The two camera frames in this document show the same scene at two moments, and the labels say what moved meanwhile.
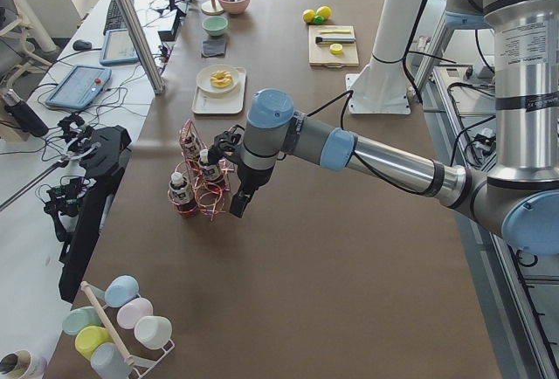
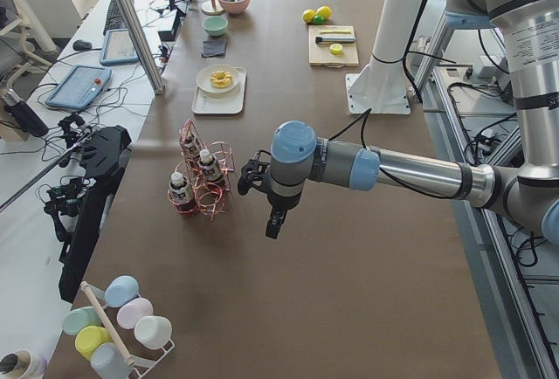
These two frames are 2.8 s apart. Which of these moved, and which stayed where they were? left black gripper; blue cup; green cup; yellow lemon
Moved: left black gripper
Stayed: green cup; yellow lemon; blue cup
